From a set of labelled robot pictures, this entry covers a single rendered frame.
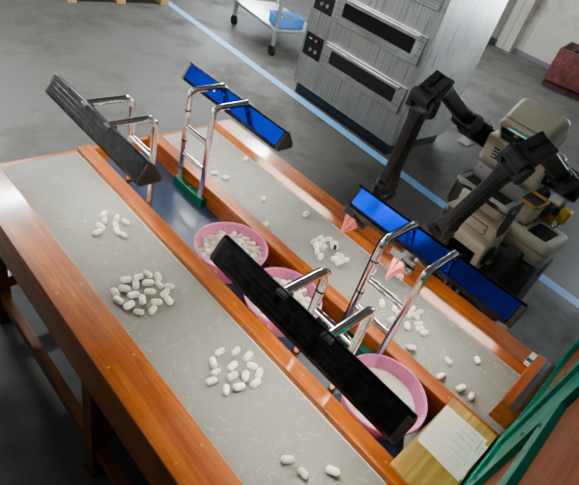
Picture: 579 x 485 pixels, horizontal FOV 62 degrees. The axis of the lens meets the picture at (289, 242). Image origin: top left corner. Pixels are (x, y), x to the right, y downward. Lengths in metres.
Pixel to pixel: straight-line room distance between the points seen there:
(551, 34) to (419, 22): 6.08
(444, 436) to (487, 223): 1.05
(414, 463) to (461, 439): 0.18
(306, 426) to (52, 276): 0.86
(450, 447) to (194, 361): 0.74
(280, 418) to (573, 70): 7.88
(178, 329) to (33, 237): 0.57
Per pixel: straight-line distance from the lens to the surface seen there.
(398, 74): 4.32
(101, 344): 1.43
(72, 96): 1.82
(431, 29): 4.16
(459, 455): 1.48
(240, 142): 2.39
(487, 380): 1.75
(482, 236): 2.27
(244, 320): 1.51
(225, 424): 1.34
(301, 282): 1.15
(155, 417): 1.30
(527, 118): 2.05
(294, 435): 1.36
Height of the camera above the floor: 1.90
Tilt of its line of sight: 38 degrees down
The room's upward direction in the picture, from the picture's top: 17 degrees clockwise
